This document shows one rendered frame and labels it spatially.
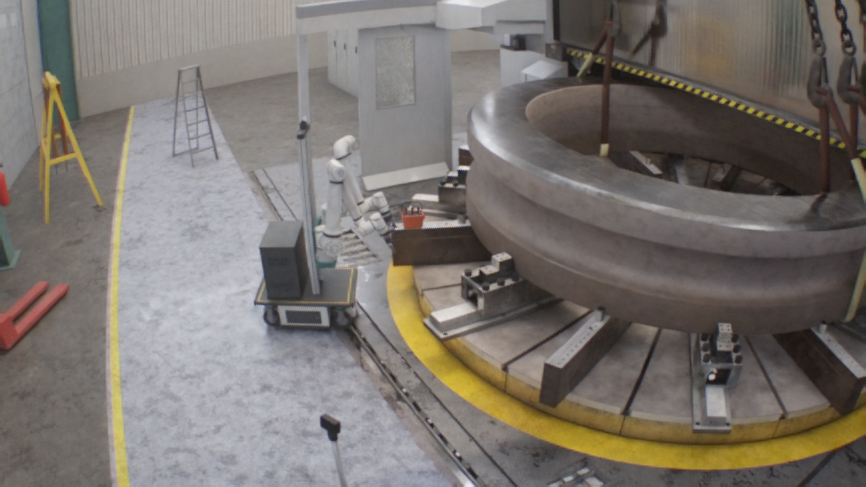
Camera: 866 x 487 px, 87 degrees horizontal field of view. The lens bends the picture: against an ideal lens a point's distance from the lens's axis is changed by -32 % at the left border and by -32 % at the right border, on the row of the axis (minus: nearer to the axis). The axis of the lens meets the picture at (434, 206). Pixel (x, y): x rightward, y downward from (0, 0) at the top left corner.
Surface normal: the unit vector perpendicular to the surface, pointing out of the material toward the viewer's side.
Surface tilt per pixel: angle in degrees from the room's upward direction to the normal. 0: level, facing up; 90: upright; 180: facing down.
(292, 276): 90
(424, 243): 90
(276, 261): 90
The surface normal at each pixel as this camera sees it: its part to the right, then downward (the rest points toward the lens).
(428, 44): 0.44, 0.33
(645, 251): -0.56, 0.32
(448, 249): 0.10, 0.38
